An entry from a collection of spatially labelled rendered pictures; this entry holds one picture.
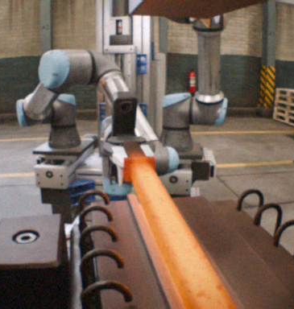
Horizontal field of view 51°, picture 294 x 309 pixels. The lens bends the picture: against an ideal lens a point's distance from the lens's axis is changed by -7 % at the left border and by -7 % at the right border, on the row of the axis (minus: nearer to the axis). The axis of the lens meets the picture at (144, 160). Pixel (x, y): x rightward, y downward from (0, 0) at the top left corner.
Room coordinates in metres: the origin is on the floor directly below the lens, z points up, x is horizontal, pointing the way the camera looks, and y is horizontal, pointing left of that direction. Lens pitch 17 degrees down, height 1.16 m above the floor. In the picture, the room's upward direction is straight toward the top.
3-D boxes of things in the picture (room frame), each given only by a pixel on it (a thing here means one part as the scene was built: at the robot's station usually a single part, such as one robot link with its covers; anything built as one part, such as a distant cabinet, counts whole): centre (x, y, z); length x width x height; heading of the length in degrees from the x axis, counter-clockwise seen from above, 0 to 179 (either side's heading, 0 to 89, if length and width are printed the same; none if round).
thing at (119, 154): (0.52, 0.04, 0.99); 0.09 x 0.03 x 0.06; 8
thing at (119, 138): (0.63, 0.04, 0.99); 0.12 x 0.08 x 0.09; 11
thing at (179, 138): (1.35, -0.13, 0.87); 0.15 x 0.15 x 0.10
